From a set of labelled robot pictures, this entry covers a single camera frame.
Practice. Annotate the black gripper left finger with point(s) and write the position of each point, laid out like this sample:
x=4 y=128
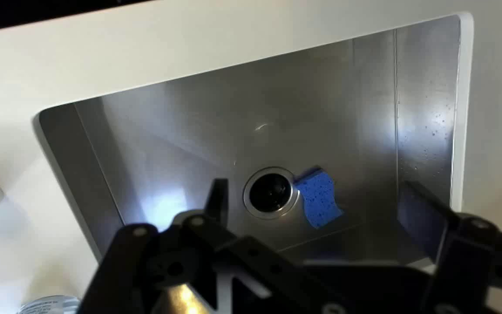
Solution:
x=216 y=205

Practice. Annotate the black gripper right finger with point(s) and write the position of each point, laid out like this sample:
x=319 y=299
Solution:
x=424 y=219

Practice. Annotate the round sink drain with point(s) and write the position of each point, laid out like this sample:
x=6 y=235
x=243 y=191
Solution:
x=271 y=193

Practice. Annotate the stainless steel sink basin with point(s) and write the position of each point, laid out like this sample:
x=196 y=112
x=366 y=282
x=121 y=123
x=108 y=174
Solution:
x=372 y=112

